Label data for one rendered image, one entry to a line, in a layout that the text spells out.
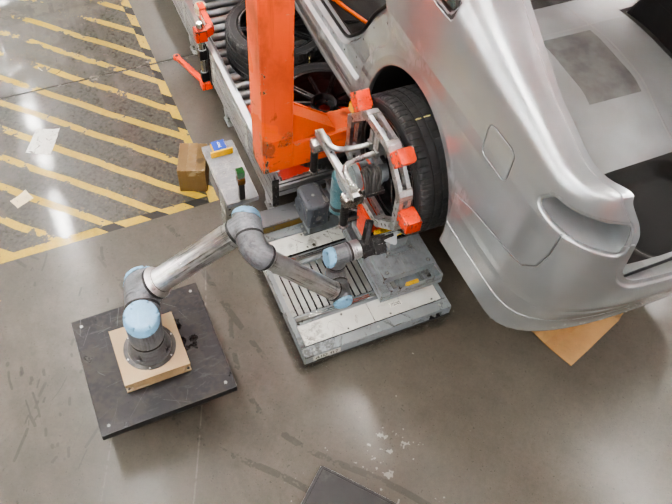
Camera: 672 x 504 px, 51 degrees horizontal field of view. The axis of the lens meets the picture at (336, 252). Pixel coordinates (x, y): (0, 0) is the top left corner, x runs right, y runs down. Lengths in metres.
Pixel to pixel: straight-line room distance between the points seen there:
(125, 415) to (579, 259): 1.96
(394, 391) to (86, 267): 1.77
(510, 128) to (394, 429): 1.66
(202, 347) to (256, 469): 0.61
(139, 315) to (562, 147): 1.79
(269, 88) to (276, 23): 0.34
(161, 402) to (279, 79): 1.51
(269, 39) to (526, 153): 1.24
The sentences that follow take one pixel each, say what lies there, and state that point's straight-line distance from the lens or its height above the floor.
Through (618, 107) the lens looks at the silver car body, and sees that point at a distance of 3.66.
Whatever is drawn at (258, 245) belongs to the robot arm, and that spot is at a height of 0.96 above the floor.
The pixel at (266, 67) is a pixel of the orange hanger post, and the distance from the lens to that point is 3.18.
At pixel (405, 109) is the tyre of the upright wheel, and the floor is 1.18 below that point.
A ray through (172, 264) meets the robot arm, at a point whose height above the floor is 0.74.
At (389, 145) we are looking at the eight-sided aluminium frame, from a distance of 2.98.
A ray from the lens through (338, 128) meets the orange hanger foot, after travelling 3.66.
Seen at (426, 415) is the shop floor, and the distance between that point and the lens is 3.57.
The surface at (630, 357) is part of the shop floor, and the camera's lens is 4.04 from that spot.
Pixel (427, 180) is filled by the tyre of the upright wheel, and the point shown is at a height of 1.03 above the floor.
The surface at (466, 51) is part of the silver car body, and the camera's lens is 2.63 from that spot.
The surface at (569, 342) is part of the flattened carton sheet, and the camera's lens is 3.95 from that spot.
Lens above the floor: 3.23
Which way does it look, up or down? 54 degrees down
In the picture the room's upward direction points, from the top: 6 degrees clockwise
